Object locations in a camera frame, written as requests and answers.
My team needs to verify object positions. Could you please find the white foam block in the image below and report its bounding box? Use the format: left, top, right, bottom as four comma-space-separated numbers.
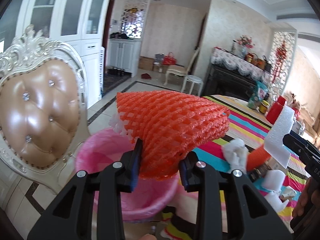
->
264, 106, 295, 168

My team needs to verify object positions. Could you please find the orange foam fruit net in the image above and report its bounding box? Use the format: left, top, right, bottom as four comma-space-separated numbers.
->
112, 90, 230, 180

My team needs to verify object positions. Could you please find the pink lined trash bin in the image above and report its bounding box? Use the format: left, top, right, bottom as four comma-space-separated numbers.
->
75, 128, 179, 222

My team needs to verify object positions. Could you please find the person's right hand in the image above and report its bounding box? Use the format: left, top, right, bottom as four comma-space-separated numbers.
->
292, 177, 320, 218

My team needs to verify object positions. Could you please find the crumpled white tissue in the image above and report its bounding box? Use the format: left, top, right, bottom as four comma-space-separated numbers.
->
221, 139, 249, 174

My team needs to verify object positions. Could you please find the white foam piece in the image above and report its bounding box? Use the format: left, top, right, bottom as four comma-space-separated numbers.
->
261, 170, 286, 192

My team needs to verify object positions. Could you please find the red thermos jug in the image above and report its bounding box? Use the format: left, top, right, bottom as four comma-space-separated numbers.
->
266, 96, 286, 124

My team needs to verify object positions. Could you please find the colourful striped tablecloth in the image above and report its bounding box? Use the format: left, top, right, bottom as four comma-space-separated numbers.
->
156, 95, 309, 239

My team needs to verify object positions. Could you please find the rolled orange foam net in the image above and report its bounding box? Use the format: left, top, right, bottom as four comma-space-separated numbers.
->
246, 145, 271, 171

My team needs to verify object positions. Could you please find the yellow lid glass jar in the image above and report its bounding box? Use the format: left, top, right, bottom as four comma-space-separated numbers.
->
258, 100, 270, 114

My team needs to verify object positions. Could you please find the teal snack bag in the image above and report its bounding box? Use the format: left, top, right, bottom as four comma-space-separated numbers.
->
247, 81, 268, 109

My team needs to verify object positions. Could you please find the black handbag on piano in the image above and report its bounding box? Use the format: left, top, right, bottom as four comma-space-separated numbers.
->
263, 55, 272, 74

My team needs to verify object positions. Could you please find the white round stool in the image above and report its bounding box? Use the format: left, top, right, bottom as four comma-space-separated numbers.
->
181, 75, 204, 96

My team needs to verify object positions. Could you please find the black upright piano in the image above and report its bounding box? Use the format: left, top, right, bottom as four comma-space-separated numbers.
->
201, 63, 257, 101

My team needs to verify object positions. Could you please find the red chinese knot ornament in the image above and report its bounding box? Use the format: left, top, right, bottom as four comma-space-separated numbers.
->
272, 40, 287, 83

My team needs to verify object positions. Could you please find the cream dining chair far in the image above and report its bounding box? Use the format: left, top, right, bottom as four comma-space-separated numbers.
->
164, 47, 200, 86

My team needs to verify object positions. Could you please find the floral lace piano cover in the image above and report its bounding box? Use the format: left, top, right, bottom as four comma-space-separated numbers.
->
210, 48, 271, 84

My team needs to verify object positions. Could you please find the ornate tan leather chair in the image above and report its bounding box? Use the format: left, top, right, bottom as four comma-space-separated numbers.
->
1, 25, 89, 193

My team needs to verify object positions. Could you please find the red gift bag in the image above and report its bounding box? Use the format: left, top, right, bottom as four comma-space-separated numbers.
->
162, 52, 176, 66

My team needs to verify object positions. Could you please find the pink flower bouquet vase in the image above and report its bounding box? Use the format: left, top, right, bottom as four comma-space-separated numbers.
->
236, 35, 255, 59

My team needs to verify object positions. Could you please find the cardboard box on floor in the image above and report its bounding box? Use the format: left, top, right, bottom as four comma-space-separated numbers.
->
138, 56, 154, 71

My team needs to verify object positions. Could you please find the white low shoe cabinet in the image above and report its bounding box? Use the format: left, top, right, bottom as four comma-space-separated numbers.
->
107, 38, 141, 77

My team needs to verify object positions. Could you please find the white glass door cabinet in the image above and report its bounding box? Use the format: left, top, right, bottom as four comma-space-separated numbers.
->
15, 0, 109, 107

